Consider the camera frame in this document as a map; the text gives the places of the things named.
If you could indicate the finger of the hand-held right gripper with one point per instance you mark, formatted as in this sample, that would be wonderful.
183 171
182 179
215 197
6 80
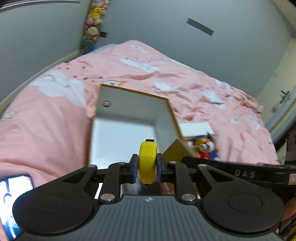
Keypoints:
245 173

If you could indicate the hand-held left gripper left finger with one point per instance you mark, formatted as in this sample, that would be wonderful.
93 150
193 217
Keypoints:
134 169

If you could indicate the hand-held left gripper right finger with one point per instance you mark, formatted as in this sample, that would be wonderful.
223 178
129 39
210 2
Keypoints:
160 169

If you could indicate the yellow tape measure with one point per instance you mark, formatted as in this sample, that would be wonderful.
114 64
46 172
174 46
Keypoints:
148 162

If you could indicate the orange cardboard box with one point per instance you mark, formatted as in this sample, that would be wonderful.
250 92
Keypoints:
122 134

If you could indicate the brown dog plush toy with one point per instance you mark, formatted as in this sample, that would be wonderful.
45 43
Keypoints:
205 147

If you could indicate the dark furniture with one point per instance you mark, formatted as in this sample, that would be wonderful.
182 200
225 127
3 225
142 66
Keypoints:
289 148

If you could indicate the white flat box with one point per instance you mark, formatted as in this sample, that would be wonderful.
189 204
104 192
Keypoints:
196 129

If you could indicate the hanging door charm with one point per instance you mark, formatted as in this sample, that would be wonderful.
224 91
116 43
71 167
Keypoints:
275 108

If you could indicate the pink cloud print blanket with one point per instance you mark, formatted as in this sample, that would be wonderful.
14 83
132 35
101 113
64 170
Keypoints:
57 115

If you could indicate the cream door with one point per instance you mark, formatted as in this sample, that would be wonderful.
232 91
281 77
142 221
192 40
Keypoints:
277 76

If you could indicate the smartphone with lit screen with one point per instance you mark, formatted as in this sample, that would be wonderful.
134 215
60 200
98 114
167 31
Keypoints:
13 204

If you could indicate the clear tube of plush toys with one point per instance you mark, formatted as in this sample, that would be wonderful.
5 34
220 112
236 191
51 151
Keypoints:
93 23

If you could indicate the window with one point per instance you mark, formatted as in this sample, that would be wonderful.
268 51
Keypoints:
34 1

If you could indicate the dark wall socket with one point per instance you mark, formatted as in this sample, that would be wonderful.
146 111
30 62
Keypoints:
103 34

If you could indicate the grey wall plate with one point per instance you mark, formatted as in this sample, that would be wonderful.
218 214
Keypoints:
200 26

